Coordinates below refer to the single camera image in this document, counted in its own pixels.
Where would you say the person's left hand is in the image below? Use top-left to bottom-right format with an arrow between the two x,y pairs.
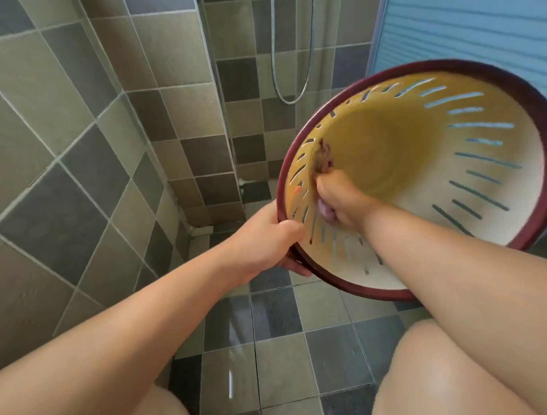
220,200 -> 315,286

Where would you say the person's right hand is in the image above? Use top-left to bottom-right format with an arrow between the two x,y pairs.
315,168 -> 380,228

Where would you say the purple cleaning cloth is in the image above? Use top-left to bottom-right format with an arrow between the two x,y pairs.
313,138 -> 339,226

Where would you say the yellow slotted basket red rim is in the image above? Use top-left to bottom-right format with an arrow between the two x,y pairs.
277,59 -> 547,302

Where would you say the person's left forearm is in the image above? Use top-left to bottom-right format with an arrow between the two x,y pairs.
0,239 -> 250,415

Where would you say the person's right forearm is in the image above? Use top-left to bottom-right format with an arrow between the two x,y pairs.
361,201 -> 547,415

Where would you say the person's right leg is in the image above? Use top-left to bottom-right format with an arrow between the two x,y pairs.
371,318 -> 540,415

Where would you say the person's leg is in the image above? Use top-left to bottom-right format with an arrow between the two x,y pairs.
371,318 -> 540,415
136,384 -> 190,415

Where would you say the blue slatted door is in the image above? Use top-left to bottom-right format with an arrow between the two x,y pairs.
366,0 -> 547,100

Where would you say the person's left leg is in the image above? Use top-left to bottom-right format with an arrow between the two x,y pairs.
136,384 -> 190,415

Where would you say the metal shower hose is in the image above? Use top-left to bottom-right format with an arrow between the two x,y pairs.
270,0 -> 315,105

